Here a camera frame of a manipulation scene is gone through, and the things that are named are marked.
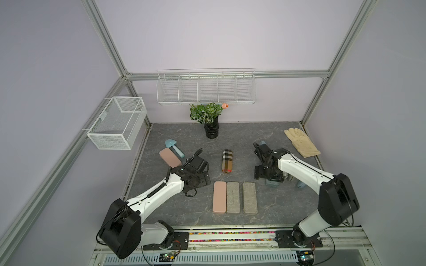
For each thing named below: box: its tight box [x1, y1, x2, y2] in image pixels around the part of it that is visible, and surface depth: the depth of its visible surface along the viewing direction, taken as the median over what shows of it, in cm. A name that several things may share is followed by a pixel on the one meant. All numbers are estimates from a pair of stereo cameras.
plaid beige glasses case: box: [221, 149, 233, 174], surface depth 99 cm
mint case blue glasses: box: [265, 178, 281, 188], surface depth 91 cm
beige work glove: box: [284, 127, 322, 159], surface depth 111 cm
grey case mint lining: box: [242, 181, 258, 215], surface depth 84 cm
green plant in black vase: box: [189, 101, 230, 140], surface depth 96 cm
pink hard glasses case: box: [159, 147, 182, 169], surface depth 104 cm
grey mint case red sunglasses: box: [226, 181, 241, 214], surface depth 85 cm
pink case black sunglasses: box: [212, 180, 227, 214], surface depth 85 cm
